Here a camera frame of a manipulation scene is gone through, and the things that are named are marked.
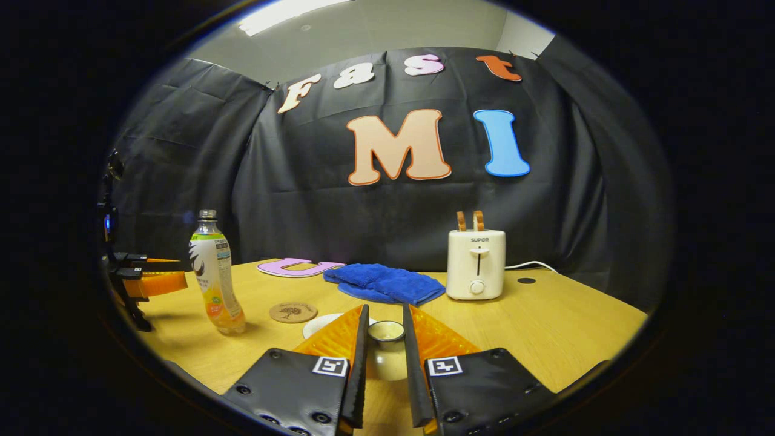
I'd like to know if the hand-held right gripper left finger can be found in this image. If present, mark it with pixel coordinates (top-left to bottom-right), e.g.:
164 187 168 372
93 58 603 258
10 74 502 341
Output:
221 304 370 436

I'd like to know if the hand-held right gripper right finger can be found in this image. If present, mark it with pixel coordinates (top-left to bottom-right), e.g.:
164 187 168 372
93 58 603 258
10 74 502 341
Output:
403 303 556 436

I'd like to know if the cream teacup lid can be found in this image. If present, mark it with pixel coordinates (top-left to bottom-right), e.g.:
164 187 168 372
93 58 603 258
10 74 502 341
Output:
363 320 412 382

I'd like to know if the clear water bottle white label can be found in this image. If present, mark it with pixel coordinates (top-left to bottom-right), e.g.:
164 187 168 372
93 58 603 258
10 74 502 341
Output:
188 209 246 335

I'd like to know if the cream ceramic teacup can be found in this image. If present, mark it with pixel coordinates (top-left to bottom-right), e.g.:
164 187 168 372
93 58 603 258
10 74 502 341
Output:
302 312 377 340

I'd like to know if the round cork coaster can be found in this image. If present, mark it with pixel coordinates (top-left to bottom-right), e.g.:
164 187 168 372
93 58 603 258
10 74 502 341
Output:
269 302 318 324

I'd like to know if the blue towel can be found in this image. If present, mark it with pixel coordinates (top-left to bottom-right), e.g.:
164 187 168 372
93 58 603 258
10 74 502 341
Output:
323 263 447 306

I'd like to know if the pink foam cutout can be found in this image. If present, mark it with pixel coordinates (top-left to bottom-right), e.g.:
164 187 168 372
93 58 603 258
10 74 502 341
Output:
257 258 347 279

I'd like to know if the white toaster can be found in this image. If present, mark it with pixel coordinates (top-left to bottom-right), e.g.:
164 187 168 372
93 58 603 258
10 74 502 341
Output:
446 229 507 301

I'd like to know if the black backdrop cloth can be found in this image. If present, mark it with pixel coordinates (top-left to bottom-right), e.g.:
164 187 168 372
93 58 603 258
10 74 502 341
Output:
109 47 676 315

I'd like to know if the white toaster cable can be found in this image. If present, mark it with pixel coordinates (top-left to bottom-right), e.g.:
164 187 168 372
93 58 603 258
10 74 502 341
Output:
504 261 559 274

